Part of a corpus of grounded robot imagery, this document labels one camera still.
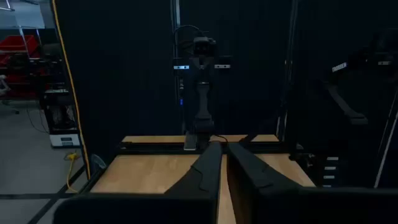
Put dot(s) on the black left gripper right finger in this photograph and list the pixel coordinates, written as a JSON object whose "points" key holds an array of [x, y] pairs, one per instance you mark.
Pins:
{"points": [[248, 174]]}

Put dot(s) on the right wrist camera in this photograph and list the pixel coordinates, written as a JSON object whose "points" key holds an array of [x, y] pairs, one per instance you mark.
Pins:
{"points": [[203, 46]]}

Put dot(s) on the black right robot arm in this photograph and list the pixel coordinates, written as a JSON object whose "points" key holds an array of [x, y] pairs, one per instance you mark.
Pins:
{"points": [[203, 102]]}

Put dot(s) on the red storage rack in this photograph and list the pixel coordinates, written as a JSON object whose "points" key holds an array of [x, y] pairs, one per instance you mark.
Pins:
{"points": [[18, 43]]}

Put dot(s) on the black partition curtain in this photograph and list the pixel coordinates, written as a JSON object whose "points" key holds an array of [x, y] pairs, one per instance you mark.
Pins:
{"points": [[124, 77]]}

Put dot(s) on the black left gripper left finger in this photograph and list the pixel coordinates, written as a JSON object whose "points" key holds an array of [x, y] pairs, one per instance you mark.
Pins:
{"points": [[205, 174]]}

